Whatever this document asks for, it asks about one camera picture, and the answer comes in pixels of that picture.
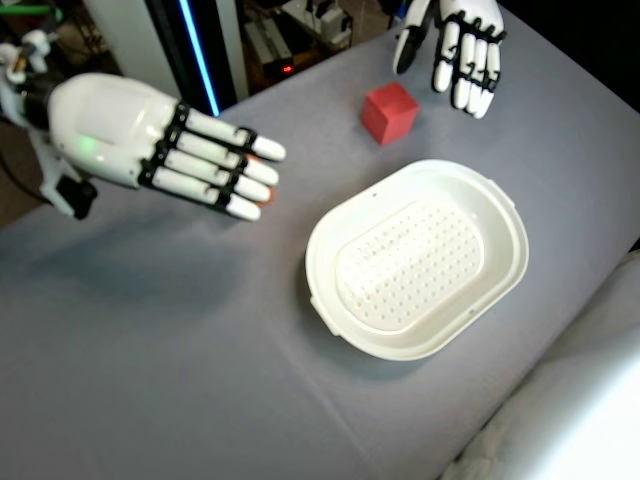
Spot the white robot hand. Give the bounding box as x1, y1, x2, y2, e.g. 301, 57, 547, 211
47, 72, 288, 222
391, 0, 508, 121

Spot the white column with blue light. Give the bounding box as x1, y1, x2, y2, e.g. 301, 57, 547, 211
82, 0, 250, 118

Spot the red cube block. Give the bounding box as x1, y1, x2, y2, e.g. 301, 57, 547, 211
360, 82, 420, 147

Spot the grey electronic equipment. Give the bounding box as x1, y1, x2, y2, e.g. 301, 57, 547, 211
243, 0, 354, 66

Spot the black box with red light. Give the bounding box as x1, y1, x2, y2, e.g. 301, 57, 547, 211
259, 48, 324, 82

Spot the grey table cloth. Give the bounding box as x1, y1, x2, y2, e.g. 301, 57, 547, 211
0, 13, 640, 480

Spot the white oval basin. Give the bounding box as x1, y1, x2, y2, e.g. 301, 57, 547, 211
304, 158, 531, 362

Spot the white perforated strainer insert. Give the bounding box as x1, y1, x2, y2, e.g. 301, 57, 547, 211
333, 199, 487, 334

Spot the white fabric cover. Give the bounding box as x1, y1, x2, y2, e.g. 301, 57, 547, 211
439, 239, 640, 480

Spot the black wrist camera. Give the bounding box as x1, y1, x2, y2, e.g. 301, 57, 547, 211
54, 177, 99, 222

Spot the green cable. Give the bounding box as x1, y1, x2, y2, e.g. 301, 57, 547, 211
27, 0, 67, 25

